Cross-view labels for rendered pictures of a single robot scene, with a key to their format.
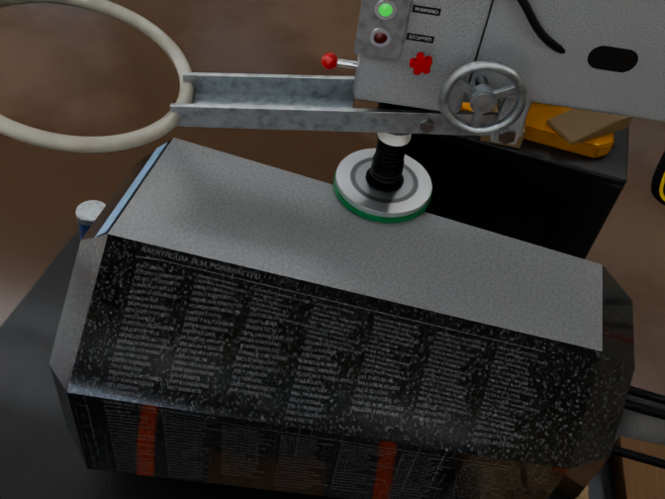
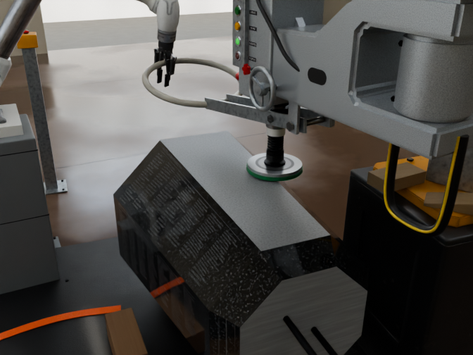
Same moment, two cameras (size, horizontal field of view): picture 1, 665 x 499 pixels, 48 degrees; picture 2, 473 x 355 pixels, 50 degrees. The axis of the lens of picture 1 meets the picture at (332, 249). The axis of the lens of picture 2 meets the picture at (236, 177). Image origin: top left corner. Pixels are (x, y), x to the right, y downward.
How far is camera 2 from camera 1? 1.61 m
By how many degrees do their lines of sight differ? 51
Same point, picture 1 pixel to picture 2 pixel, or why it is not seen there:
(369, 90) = (241, 88)
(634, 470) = not seen: outside the picture
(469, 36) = (266, 58)
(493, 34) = (275, 58)
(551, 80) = (298, 89)
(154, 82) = not seen: hidden behind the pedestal
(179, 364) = (140, 195)
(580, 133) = (436, 201)
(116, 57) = (345, 171)
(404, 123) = (264, 117)
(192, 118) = (209, 104)
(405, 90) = not seen: hidden behind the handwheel
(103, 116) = (310, 187)
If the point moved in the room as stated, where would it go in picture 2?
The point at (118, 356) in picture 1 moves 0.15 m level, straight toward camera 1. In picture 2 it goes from (131, 186) to (105, 198)
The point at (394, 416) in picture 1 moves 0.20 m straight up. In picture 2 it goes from (174, 246) to (171, 195)
